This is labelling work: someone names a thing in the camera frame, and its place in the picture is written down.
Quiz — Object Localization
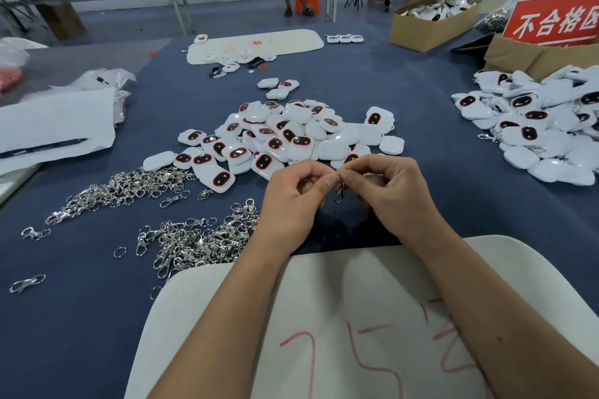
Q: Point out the person's left hand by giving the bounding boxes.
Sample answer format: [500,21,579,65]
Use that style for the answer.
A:
[255,159,338,257]

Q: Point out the person's right hand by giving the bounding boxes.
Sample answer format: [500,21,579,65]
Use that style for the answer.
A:
[337,153,443,248]

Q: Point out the person's right forearm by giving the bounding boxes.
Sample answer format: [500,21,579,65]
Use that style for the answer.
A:
[402,224,599,399]

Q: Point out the person's left forearm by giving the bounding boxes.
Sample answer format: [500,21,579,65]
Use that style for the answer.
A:
[148,239,305,399]

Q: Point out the white foam board red marks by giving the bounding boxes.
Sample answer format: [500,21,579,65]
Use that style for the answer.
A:
[124,235,599,399]

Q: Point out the open cardboard box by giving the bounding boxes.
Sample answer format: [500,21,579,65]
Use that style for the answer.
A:
[389,0,492,54]

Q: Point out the long white foam board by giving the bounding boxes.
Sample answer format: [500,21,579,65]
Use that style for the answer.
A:
[186,29,325,66]

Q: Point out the flat brown cardboard box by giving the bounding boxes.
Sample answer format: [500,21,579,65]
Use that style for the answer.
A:
[483,34,599,83]

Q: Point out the red sign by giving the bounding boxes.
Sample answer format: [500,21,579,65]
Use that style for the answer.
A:
[502,0,599,46]

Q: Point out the white paper sheet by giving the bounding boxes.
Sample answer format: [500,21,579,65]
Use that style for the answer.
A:
[0,88,118,177]

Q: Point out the black pen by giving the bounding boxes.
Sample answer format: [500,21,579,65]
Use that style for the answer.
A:
[0,138,89,160]

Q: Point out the orange bag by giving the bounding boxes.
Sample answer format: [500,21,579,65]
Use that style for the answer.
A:
[0,65,26,93]

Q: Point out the white plastic bag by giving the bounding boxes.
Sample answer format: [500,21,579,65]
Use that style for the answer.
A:
[0,37,50,68]

